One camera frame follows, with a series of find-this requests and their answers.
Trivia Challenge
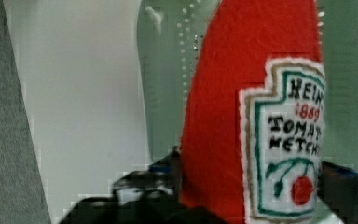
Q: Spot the red plush ketchup bottle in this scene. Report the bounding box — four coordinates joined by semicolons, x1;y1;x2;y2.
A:
180;0;326;224

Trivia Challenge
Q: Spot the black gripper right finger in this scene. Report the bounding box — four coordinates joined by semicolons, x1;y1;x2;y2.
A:
317;161;358;224

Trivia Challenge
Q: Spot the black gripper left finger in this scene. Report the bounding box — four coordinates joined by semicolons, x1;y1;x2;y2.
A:
59;147;228;224

